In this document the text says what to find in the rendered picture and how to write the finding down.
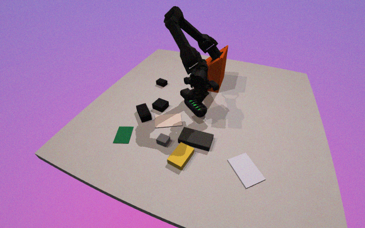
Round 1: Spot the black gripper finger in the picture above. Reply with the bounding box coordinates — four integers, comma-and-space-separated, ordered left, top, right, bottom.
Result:
201, 92, 209, 103
194, 95, 202, 104

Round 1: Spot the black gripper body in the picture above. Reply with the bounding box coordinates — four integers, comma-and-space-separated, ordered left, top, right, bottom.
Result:
180, 78, 219, 101

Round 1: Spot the green flat rectangular plate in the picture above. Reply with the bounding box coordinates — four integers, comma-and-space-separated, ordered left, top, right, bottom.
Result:
113, 126, 133, 144

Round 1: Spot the dark grey switch panel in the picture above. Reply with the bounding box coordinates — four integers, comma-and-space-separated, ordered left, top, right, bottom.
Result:
184, 96, 207, 117

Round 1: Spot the yellow rectangular block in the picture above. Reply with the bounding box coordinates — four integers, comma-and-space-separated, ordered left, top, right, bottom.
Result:
167, 142, 194, 170

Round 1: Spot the white flat rectangular card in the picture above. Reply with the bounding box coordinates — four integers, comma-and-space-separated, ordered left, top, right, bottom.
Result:
228, 153, 266, 189

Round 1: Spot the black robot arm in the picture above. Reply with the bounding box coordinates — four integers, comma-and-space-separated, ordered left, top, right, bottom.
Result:
164, 6, 223, 88

